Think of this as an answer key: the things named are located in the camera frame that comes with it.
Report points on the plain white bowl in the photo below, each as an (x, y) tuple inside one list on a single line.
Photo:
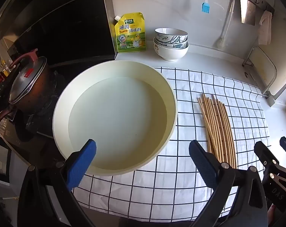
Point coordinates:
[(171, 54)]

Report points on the person's right hand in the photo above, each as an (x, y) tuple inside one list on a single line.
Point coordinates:
[(271, 215)]

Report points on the brown cooking pot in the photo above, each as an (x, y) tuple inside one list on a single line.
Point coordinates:
[(36, 87)]

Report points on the row of wooden chopsticks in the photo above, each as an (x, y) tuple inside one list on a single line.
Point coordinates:
[(217, 127)]

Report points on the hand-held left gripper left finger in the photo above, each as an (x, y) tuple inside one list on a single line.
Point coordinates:
[(82, 163)]

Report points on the blue-patterned white bowl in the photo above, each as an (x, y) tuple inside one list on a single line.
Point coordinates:
[(182, 45), (171, 32)]

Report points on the black gas stove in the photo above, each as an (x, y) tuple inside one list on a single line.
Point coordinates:
[(38, 130)]

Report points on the black range hood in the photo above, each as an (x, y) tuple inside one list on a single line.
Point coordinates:
[(74, 28)]

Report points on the pale hanging dishcloth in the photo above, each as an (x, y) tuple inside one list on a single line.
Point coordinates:
[(264, 30)]

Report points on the large cream round plate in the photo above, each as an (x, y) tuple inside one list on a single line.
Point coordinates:
[(119, 113)]

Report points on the steel cleaver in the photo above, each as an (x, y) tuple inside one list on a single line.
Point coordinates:
[(248, 11)]

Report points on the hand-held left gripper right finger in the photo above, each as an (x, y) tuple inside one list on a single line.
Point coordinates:
[(199, 157)]

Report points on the group of condiment bottles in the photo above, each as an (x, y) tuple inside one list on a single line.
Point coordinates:
[(1, 73)]

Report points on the white black-checked cloth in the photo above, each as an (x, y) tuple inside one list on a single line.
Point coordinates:
[(180, 184)]

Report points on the yellow seasoning pouch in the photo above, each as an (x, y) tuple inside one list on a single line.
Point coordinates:
[(131, 35)]

